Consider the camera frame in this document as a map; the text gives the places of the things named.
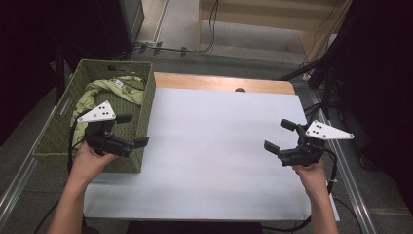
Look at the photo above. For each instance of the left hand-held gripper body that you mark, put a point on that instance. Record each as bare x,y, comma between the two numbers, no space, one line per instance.
105,143

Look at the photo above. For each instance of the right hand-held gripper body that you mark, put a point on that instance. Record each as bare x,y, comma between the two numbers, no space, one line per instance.
303,152

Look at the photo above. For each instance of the light green patterned cloth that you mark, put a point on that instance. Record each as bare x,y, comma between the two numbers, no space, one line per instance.
128,92

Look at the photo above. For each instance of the green woven basket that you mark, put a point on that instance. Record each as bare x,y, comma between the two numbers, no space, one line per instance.
52,143

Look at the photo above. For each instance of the person's left hand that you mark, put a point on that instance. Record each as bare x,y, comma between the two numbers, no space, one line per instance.
89,161

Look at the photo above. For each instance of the person's right hand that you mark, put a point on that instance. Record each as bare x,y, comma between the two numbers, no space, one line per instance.
311,175

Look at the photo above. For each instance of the black metal stand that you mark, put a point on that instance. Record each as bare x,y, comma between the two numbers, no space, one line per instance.
328,81

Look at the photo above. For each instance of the white table mat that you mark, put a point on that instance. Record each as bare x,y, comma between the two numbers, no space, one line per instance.
211,152

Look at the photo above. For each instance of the dark cabinet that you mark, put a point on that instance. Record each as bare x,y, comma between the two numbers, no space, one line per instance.
107,26

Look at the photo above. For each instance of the dark curtain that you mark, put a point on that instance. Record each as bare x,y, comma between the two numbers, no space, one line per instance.
386,91
22,58

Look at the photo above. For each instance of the metal floor rail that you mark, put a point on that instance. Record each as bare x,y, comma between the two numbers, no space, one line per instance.
16,185
352,191

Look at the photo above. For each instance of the light wooden frame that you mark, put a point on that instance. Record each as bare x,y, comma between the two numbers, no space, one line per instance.
259,16

